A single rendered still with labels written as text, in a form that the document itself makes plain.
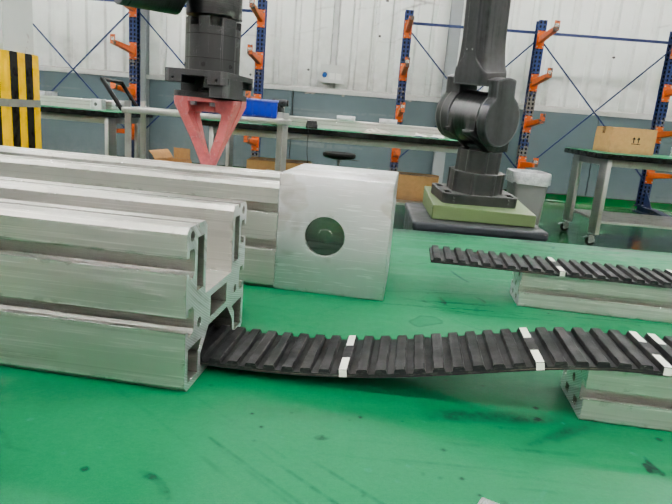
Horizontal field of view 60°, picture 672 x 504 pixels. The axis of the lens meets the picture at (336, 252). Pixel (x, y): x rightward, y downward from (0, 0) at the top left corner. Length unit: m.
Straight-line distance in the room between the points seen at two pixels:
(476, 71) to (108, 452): 0.75
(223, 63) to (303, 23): 7.45
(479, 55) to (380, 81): 7.08
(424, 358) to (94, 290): 0.17
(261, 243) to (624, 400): 0.29
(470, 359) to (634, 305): 0.24
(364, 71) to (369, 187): 7.53
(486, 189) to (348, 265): 0.50
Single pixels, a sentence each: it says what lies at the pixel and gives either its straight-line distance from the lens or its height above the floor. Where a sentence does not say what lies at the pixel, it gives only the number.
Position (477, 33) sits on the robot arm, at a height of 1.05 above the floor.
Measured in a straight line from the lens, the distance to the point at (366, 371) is 0.31.
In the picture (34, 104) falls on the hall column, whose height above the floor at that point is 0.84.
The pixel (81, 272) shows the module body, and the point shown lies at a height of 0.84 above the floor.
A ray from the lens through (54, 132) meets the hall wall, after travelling 9.05.
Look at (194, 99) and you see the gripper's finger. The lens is 0.65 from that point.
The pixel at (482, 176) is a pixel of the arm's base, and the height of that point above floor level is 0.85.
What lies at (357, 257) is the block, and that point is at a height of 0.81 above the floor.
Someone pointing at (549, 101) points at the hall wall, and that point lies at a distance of 8.30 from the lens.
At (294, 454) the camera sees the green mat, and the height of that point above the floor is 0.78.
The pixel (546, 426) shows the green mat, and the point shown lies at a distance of 0.32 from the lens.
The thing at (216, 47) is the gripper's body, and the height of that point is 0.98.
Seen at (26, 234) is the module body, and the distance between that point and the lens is 0.32.
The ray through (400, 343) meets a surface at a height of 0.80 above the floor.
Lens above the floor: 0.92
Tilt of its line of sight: 13 degrees down
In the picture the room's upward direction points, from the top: 5 degrees clockwise
